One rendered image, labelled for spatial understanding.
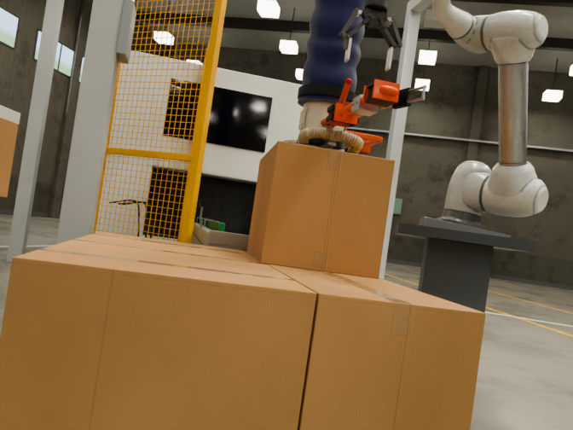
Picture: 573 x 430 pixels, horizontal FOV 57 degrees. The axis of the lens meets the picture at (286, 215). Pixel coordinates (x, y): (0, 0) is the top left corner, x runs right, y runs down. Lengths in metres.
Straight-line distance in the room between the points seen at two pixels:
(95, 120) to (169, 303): 2.09
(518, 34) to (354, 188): 0.79
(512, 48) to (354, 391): 1.36
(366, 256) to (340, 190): 0.23
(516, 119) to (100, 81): 2.10
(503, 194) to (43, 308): 1.66
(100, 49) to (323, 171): 1.76
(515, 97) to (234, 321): 1.41
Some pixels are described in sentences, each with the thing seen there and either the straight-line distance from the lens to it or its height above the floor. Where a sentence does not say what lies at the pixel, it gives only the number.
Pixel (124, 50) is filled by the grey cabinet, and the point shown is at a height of 1.49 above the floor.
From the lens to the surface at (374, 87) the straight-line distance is 1.47.
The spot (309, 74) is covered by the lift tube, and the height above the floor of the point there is 1.25.
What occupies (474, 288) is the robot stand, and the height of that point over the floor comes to 0.54.
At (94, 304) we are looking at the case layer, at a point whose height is 0.47.
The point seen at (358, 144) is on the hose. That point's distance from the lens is 1.92.
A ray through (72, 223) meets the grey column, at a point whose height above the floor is 0.52.
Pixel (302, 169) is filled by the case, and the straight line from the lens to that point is 1.73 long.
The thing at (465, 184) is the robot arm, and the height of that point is 0.94.
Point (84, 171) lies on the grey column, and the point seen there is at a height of 0.81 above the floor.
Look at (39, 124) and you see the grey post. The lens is 5.34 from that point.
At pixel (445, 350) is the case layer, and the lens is 1.26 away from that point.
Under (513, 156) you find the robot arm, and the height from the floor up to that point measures 1.05.
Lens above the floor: 0.67
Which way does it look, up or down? 1 degrees up
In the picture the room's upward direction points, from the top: 8 degrees clockwise
